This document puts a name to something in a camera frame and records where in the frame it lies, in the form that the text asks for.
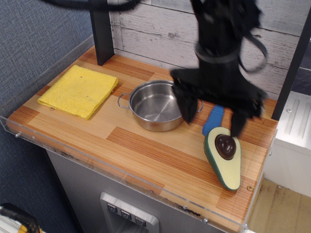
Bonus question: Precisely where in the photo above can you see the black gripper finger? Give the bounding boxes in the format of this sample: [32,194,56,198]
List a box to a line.
[173,83,197,123]
[230,110,250,136]

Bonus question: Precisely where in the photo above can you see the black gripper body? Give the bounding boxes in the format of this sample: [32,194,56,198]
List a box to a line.
[170,60,267,114]

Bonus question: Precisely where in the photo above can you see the toy avocado half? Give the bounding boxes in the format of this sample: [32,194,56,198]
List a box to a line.
[204,127,242,191]

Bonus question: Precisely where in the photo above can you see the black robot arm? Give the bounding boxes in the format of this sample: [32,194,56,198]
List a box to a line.
[170,0,267,137]

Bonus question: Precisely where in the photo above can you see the yellow folded cloth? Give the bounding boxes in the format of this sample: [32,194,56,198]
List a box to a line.
[37,65,118,120]

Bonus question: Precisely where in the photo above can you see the small steel pot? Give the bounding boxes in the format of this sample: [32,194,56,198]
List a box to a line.
[117,80,204,132]

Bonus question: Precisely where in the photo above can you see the white side cabinet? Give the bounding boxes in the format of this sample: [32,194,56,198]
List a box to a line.
[263,91,311,197]

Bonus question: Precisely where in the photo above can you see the silver dispenser button panel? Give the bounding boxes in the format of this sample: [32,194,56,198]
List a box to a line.
[100,192,160,233]

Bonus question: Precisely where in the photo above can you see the grey toy fridge cabinet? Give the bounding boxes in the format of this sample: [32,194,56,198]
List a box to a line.
[48,151,244,233]

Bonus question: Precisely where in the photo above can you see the blue handled metal fork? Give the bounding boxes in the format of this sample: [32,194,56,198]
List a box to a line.
[202,105,224,136]

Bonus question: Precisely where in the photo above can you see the black right frame post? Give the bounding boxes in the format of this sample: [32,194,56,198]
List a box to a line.
[271,10,311,120]

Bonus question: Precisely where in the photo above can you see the black frame post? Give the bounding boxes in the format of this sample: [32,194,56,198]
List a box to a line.
[271,10,311,120]
[90,11,115,66]

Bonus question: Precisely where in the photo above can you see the black left frame post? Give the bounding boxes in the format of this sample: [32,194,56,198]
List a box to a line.
[90,11,115,66]

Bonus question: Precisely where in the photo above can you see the clear acrylic guard rail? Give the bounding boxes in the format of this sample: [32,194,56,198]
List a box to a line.
[0,36,276,223]

